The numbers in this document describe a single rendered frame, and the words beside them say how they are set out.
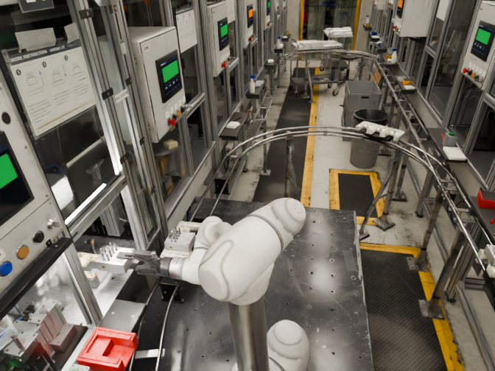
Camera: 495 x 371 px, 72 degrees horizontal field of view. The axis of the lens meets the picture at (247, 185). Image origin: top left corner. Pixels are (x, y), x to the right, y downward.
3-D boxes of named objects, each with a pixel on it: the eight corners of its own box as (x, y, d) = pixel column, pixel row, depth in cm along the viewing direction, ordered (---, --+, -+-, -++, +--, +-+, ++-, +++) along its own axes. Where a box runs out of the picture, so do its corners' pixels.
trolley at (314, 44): (294, 99, 620) (296, 43, 568) (287, 90, 667) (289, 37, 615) (340, 96, 627) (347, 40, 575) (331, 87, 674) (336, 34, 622)
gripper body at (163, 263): (177, 267, 143) (156, 264, 144) (174, 252, 138) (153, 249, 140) (170, 281, 137) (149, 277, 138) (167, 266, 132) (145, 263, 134)
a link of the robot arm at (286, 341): (315, 359, 133) (320, 325, 121) (291, 399, 121) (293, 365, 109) (281, 337, 142) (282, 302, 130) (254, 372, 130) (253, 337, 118)
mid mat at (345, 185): (390, 227, 310) (390, 226, 310) (329, 221, 320) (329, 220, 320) (377, 172, 393) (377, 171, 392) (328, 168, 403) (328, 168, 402)
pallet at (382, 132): (353, 135, 293) (355, 125, 288) (362, 130, 301) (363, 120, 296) (395, 147, 271) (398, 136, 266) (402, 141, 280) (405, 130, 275)
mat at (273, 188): (309, 216, 327) (309, 216, 326) (249, 211, 338) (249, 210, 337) (320, 67, 808) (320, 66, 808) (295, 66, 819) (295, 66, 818)
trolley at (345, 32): (351, 80, 707) (358, 29, 655) (323, 81, 711) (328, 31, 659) (344, 70, 778) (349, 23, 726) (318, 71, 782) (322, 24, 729)
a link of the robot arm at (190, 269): (185, 286, 138) (194, 256, 145) (222, 292, 135) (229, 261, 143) (178, 276, 129) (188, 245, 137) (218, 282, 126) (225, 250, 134)
